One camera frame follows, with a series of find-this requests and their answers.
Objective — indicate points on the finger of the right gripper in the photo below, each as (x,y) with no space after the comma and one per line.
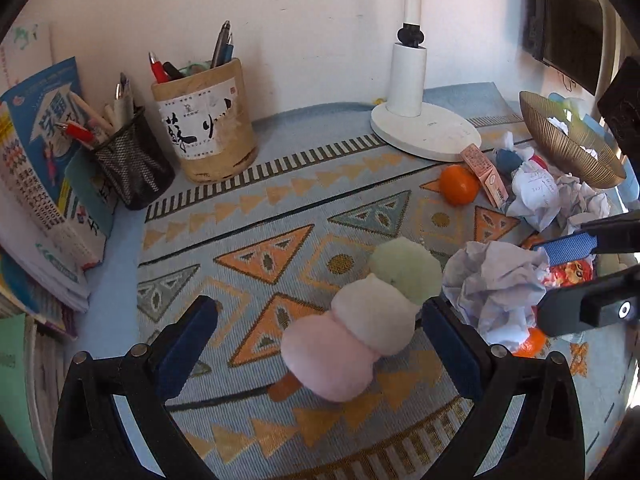
(615,235)
(595,304)

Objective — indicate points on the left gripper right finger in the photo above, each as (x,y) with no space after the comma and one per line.
(547,441)

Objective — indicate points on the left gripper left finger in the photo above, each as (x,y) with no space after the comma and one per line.
(90,440)

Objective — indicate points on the blue white paper ball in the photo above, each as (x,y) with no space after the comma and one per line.
(494,287)

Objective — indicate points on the pastel dango plush toy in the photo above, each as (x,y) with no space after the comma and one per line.
(333,354)

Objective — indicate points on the red snack packet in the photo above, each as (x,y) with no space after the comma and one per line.
(568,274)

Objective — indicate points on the gold ribbed glass bowl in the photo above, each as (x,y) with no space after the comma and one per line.
(570,144)

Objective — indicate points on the orange tangerine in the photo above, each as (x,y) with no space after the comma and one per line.
(534,343)
(458,186)

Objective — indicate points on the small pink orange box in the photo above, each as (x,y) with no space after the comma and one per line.
(487,173)

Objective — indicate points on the white desk lamp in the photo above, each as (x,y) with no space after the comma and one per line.
(404,120)

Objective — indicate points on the stack of books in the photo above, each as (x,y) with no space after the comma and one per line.
(42,288)

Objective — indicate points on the patterned woven table mat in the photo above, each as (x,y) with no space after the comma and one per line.
(289,237)

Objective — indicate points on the black mesh pen holder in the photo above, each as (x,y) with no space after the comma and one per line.
(135,164)

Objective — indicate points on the blue cover workbook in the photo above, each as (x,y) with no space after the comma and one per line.
(52,174)

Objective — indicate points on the kraft paper pen holder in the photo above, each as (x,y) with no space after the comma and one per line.
(207,120)

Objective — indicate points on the black wall monitor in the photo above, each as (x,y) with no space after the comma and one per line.
(572,36)

